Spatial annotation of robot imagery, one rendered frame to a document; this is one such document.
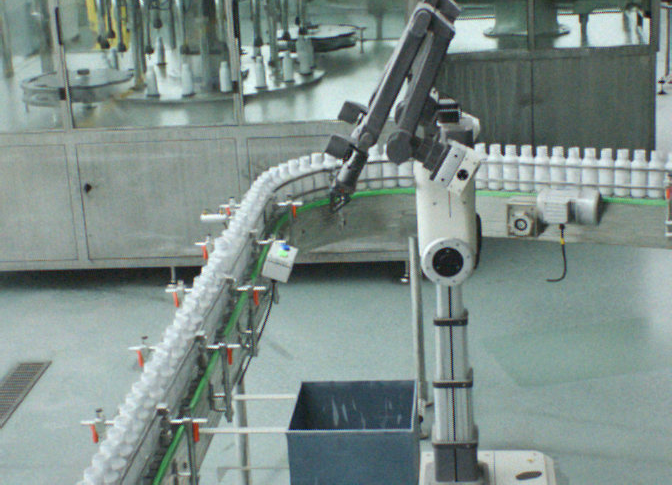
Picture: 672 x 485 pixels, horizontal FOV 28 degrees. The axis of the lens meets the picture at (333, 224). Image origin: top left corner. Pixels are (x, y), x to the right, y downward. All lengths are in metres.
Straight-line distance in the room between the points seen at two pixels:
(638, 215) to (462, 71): 3.92
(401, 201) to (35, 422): 1.86
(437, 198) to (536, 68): 4.76
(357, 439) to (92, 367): 3.24
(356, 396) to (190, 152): 3.63
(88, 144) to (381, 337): 1.90
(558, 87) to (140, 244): 3.03
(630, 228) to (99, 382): 2.55
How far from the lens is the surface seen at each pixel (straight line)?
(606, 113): 8.85
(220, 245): 4.01
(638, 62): 8.81
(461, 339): 4.26
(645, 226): 4.99
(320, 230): 5.11
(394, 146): 3.84
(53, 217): 7.34
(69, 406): 6.02
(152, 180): 7.14
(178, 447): 3.22
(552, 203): 4.87
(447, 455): 4.40
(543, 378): 5.95
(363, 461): 3.33
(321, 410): 3.62
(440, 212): 4.06
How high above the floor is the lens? 2.36
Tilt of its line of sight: 17 degrees down
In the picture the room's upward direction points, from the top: 4 degrees counter-clockwise
